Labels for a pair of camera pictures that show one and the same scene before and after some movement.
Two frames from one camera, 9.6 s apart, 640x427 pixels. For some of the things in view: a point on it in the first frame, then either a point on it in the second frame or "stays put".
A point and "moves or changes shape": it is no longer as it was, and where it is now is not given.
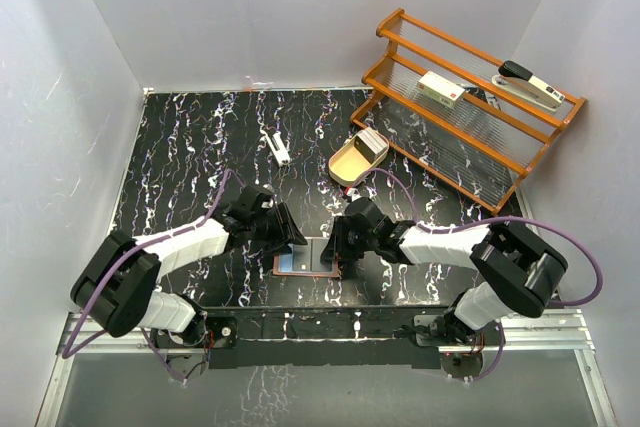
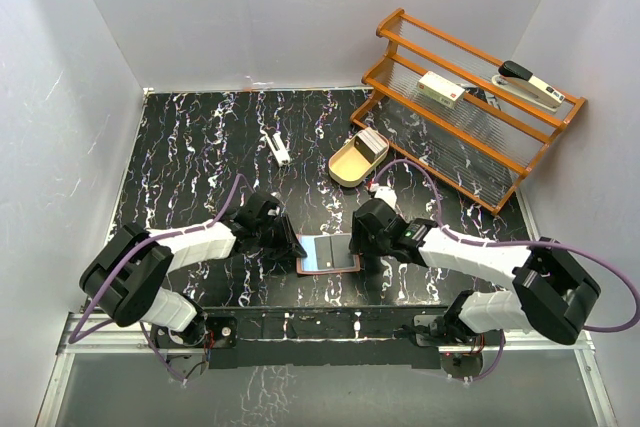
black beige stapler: [521, 82] stays put
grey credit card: [318, 245] moves or changes shape
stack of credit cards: [370, 144] stays put
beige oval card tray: [346, 165] stays put
